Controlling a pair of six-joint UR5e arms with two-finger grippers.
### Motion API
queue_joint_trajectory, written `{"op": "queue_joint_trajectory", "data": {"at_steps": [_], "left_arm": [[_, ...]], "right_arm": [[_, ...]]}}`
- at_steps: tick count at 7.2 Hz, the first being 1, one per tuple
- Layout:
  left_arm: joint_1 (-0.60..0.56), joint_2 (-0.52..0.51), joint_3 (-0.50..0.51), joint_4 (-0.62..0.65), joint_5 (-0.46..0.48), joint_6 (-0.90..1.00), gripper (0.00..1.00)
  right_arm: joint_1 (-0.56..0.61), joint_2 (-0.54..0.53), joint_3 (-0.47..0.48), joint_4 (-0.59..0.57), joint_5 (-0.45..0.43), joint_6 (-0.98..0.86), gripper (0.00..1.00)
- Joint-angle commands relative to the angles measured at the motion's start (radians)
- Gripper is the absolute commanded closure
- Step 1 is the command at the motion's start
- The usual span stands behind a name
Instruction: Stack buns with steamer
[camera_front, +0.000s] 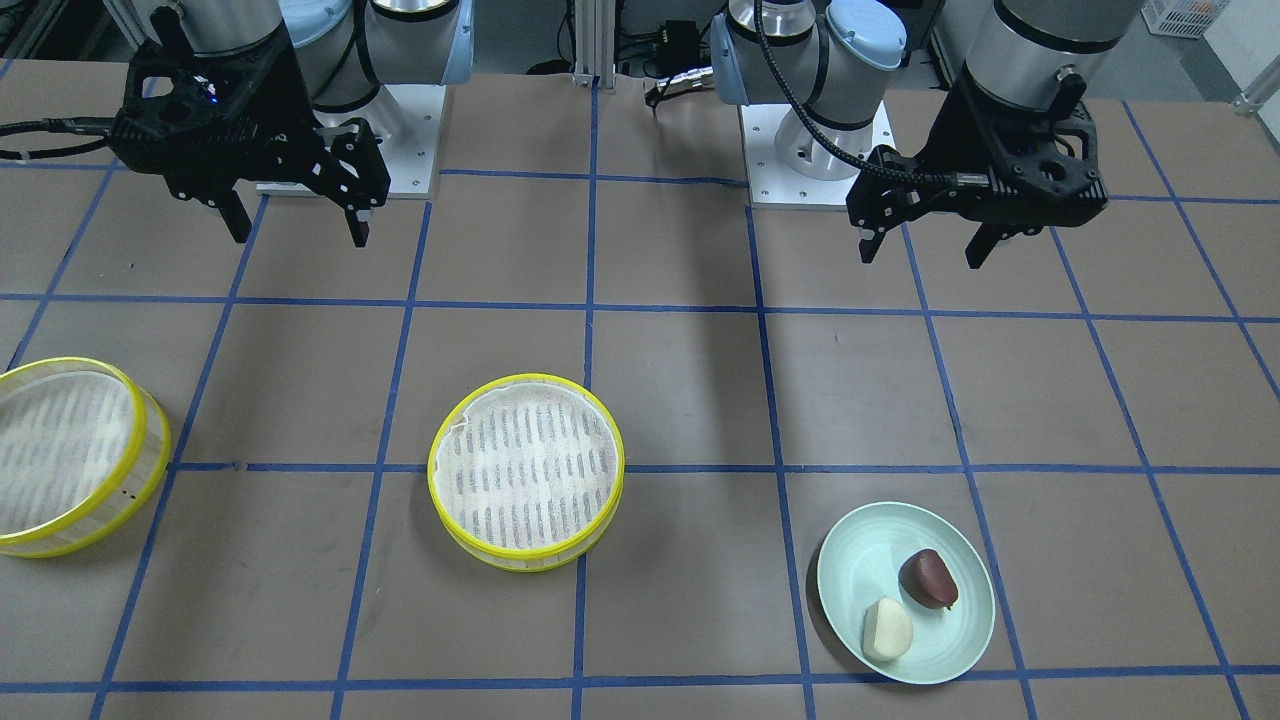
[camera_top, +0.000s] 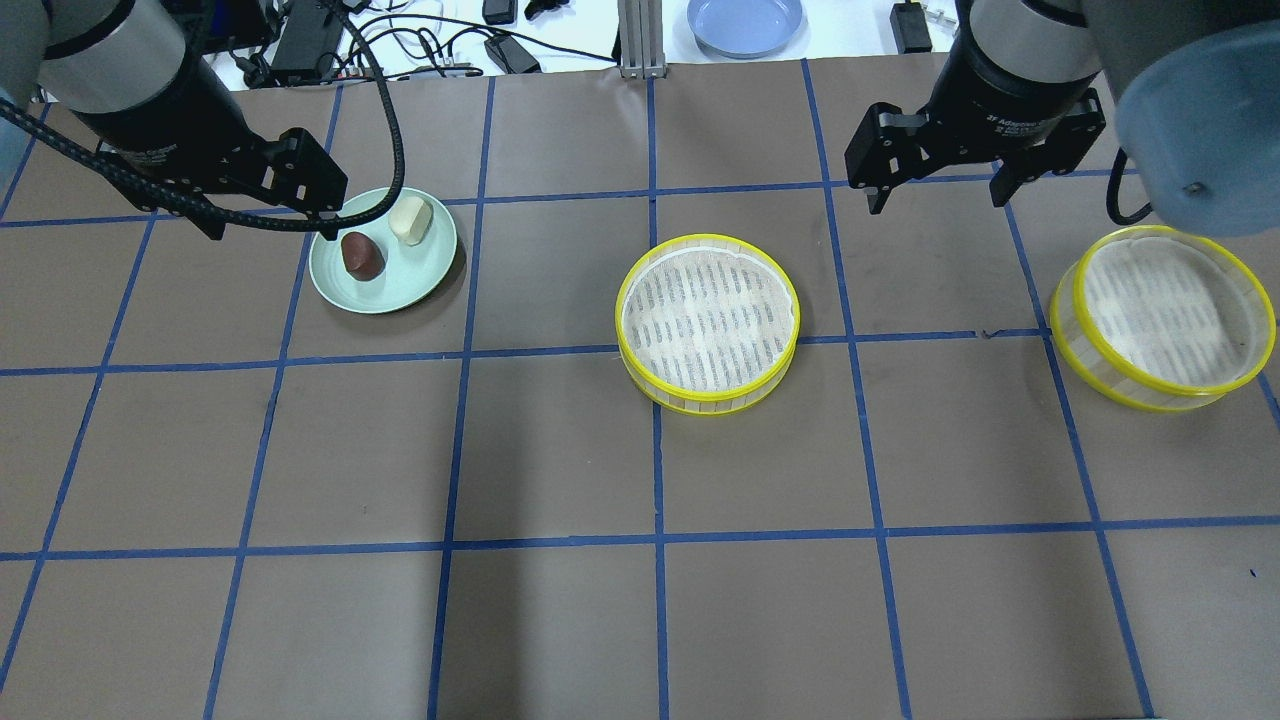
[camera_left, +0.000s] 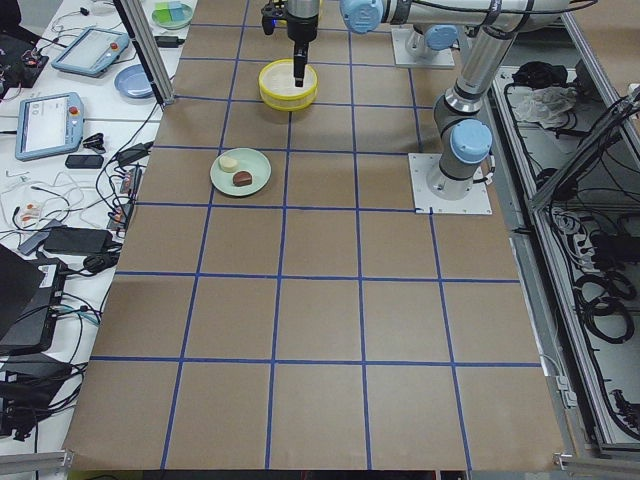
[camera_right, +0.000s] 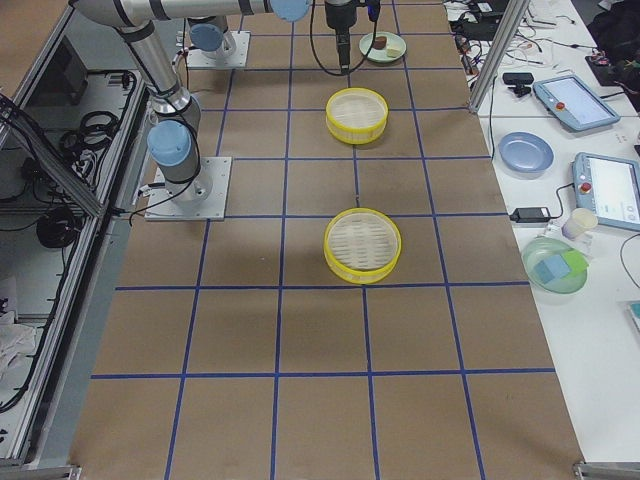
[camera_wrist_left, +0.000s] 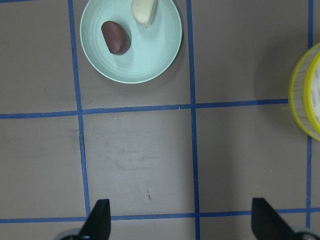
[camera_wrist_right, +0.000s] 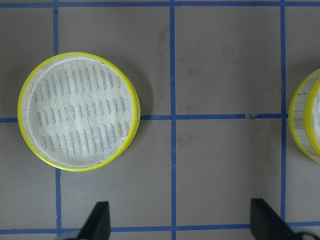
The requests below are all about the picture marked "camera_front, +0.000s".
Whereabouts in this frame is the mint green plate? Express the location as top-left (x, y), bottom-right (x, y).
top-left (817, 502), bottom-right (997, 685)

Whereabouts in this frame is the white cream bun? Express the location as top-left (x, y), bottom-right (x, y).
top-left (861, 596), bottom-right (914, 664)

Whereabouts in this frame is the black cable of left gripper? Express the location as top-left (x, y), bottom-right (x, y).
top-left (754, 0), bottom-right (996, 190)

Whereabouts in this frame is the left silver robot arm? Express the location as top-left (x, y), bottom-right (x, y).
top-left (710, 1), bottom-right (1140, 269)

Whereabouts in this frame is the yellow steamer basket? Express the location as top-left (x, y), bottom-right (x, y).
top-left (425, 373), bottom-right (625, 573)
top-left (1, 357), bottom-right (174, 559)

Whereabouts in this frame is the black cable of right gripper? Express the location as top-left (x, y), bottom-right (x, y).
top-left (0, 118), bottom-right (125, 161)

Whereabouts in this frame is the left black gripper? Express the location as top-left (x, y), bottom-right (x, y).
top-left (846, 70), bottom-right (1108, 270)

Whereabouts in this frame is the aluminium frame post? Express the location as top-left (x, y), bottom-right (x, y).
top-left (570, 0), bottom-right (618, 94)

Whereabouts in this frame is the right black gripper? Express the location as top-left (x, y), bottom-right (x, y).
top-left (108, 8), bottom-right (389, 249)

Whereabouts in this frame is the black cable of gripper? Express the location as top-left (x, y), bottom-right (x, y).
top-left (754, 0), bottom-right (996, 190)
top-left (0, 118), bottom-right (125, 161)

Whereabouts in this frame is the dark purple bun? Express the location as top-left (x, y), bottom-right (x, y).
top-left (899, 548), bottom-right (959, 610)

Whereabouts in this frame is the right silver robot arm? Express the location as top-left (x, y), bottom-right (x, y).
top-left (108, 1), bottom-right (474, 247)

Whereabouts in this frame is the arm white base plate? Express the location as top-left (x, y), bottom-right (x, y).
top-left (739, 104), bottom-right (859, 211)
top-left (253, 85), bottom-right (447, 200)

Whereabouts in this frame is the white basket background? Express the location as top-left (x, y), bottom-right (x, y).
top-left (1140, 0), bottom-right (1231, 40)

